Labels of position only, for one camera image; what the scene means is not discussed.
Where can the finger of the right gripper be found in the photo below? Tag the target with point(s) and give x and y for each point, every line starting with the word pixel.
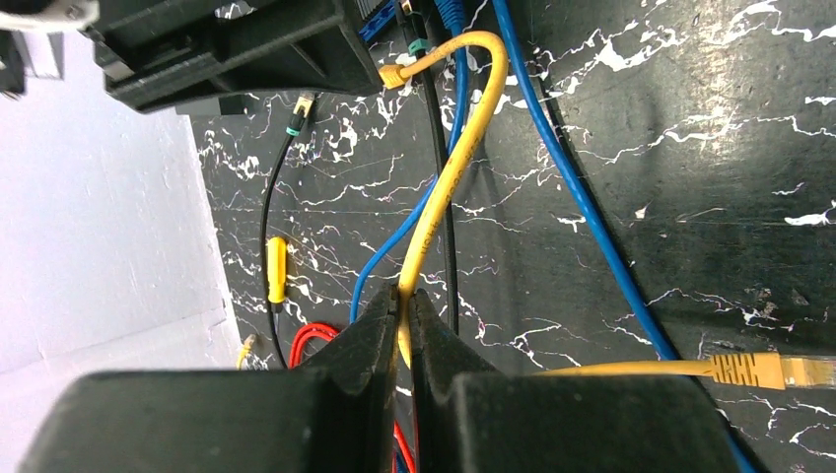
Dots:
pixel 159 54

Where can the yellow handle screwdriver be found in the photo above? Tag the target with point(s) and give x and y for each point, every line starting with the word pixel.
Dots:
pixel 276 270

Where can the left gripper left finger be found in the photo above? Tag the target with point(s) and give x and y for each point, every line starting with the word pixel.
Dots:
pixel 331 413

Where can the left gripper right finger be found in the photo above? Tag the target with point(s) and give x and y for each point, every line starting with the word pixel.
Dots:
pixel 473 418

